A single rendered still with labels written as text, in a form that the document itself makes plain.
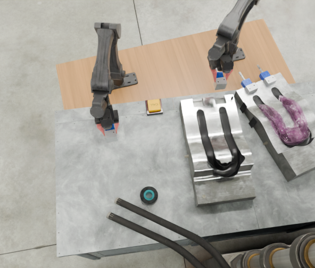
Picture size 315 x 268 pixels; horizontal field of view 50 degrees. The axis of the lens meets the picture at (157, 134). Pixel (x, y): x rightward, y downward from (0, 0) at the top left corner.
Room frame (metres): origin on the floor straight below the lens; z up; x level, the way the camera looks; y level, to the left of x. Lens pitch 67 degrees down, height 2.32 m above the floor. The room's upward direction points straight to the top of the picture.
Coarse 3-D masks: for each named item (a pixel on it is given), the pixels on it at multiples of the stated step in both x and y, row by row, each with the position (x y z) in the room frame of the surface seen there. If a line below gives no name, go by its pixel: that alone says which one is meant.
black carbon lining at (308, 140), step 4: (272, 88) 0.88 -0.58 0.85; (276, 88) 0.88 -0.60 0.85; (272, 92) 0.86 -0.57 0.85; (276, 92) 0.86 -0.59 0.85; (256, 96) 0.83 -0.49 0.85; (276, 96) 0.83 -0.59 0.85; (256, 100) 0.81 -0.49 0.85; (260, 100) 0.81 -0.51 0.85; (256, 104) 0.79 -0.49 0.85; (304, 140) 0.59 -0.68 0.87; (308, 140) 0.59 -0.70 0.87; (300, 144) 0.57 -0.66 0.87; (304, 144) 0.57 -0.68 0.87; (308, 144) 0.56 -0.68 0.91
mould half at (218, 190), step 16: (192, 112) 0.72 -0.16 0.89; (208, 112) 0.72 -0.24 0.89; (192, 128) 0.64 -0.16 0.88; (208, 128) 0.64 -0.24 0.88; (240, 128) 0.64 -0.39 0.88; (192, 144) 0.56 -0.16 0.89; (224, 144) 0.55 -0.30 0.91; (240, 144) 0.55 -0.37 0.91; (192, 160) 0.47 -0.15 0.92; (224, 160) 0.47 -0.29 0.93; (192, 176) 0.42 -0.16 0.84; (208, 176) 0.42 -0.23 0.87; (240, 176) 0.42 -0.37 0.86; (208, 192) 0.34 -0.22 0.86; (224, 192) 0.35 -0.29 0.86; (240, 192) 0.35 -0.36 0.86
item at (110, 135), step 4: (112, 124) 0.63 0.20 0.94; (112, 128) 0.61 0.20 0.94; (104, 132) 0.59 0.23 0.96; (108, 132) 0.59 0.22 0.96; (112, 132) 0.59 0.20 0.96; (108, 136) 0.57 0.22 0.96; (112, 136) 0.57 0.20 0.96; (116, 136) 0.57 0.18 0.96; (108, 140) 0.56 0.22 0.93; (112, 140) 0.56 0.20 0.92; (116, 140) 0.57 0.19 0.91
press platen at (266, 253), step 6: (270, 246) 0.09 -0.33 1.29; (276, 246) 0.09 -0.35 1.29; (282, 246) 0.09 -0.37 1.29; (288, 246) 0.09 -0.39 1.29; (264, 252) 0.07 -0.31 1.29; (270, 252) 0.07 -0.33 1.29; (264, 258) 0.05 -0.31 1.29; (270, 258) 0.05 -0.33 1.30; (264, 264) 0.04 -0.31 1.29; (270, 264) 0.04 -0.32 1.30
